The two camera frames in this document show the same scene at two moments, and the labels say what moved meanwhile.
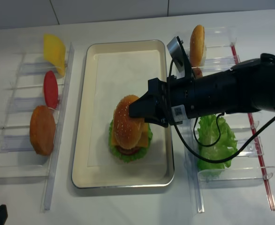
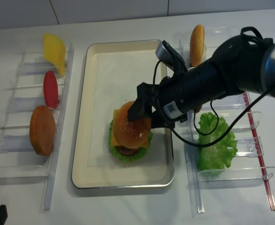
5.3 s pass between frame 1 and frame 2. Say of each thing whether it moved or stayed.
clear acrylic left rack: stayed
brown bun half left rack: stayed
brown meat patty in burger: stayed
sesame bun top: moved
